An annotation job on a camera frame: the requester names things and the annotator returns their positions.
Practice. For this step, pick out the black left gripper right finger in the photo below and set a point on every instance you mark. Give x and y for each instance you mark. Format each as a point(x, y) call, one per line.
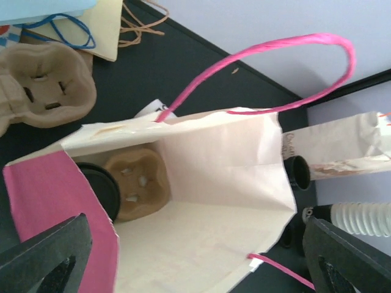
point(340, 262)

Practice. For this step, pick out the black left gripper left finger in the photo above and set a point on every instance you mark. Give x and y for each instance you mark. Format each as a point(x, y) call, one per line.
point(52, 261)

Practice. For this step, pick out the black coffee cup lid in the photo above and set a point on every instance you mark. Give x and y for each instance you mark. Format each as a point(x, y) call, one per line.
point(104, 186)

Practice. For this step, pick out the black lid stack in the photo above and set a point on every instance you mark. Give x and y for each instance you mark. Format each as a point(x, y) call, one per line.
point(298, 172)

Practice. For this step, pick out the brown pulp cup carrier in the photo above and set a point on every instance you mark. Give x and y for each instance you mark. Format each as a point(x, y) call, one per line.
point(143, 183)

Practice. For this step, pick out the cream paper bag pink sides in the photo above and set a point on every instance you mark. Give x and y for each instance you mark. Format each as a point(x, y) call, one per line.
point(229, 193)

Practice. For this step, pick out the small stack paper cups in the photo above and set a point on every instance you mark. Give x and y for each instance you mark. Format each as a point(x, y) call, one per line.
point(155, 106)

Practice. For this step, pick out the black lid stacks right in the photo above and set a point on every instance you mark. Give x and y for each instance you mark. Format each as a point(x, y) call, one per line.
point(292, 237)

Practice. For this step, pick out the tall stack paper cups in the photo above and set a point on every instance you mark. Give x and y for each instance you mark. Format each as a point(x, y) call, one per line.
point(368, 219)

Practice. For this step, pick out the Cream Bear printed paper bag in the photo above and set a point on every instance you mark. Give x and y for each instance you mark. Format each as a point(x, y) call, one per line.
point(355, 145)

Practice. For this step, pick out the stacked pulp cup carriers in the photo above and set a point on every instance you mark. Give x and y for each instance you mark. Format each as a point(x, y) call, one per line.
point(45, 85)

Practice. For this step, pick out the patterned flat paper bag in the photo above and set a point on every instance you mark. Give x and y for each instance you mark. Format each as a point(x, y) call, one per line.
point(10, 35)

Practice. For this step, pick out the brown kraft paper bag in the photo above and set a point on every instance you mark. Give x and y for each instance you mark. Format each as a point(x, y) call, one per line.
point(101, 30)

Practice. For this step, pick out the light blue paper bag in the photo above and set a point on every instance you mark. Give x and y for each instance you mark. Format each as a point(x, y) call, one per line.
point(27, 11)

